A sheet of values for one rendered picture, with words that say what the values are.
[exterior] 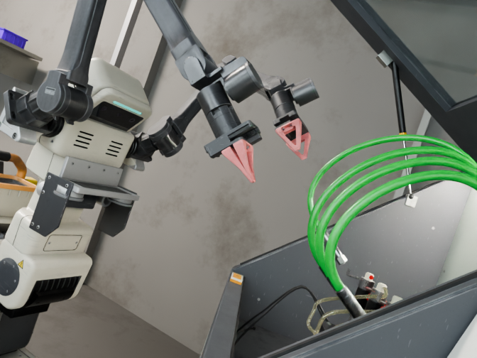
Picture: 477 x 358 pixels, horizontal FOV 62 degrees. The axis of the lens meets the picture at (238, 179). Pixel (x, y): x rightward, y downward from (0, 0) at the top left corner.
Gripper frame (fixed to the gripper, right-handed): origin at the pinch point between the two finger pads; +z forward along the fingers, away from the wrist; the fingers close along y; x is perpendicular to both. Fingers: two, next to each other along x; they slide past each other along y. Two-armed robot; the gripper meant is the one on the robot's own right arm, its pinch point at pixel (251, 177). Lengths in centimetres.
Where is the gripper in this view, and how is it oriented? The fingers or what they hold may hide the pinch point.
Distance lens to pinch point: 74.1
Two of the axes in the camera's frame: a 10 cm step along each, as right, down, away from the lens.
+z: 4.2, 8.8, -2.4
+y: 8.5, -4.7, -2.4
